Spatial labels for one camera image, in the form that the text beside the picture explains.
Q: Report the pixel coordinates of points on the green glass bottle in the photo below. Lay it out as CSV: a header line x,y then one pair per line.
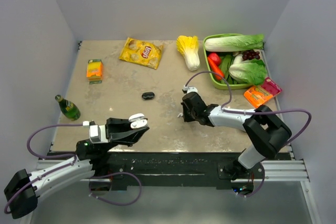
x,y
68,109

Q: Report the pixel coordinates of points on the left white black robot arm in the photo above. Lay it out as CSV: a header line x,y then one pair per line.
x,y
57,171

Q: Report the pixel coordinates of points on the green lettuce head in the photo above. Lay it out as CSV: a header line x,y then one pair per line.
x,y
251,71

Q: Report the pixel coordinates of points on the orange carrot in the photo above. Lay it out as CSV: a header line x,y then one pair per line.
x,y
219,75

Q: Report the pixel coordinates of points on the white earbud charging case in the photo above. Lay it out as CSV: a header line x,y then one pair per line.
x,y
138,121

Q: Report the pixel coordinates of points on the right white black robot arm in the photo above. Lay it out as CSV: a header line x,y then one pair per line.
x,y
267,132

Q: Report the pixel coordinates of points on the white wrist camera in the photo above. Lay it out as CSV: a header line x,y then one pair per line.
x,y
97,133
189,89

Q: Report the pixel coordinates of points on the yellow Lays chips bag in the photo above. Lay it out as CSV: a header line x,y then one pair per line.
x,y
141,53

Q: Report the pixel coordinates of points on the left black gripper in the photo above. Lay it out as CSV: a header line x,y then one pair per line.
x,y
118,131

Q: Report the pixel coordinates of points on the black base mount frame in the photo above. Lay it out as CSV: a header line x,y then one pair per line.
x,y
165,169

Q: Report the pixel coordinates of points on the red pepper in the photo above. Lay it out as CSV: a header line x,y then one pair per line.
x,y
215,58

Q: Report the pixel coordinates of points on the long green white cabbage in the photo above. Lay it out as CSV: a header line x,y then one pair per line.
x,y
231,43

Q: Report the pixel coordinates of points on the black earbud charging case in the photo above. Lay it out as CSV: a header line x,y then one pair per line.
x,y
148,96

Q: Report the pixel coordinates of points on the dark green spinach leaves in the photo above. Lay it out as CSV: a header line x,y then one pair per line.
x,y
227,61

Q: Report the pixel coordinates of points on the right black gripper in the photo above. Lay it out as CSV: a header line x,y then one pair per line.
x,y
186,118

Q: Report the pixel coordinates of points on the yellow napa cabbage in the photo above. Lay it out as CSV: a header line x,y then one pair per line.
x,y
188,47

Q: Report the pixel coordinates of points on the orange pink snack packet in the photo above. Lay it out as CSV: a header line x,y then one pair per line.
x,y
261,94

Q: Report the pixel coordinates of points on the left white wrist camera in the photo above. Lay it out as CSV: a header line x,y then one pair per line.
x,y
97,133

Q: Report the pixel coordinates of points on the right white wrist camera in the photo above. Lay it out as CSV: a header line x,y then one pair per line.
x,y
189,89

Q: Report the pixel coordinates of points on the dark purple grapes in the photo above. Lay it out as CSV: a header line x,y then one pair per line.
x,y
250,55

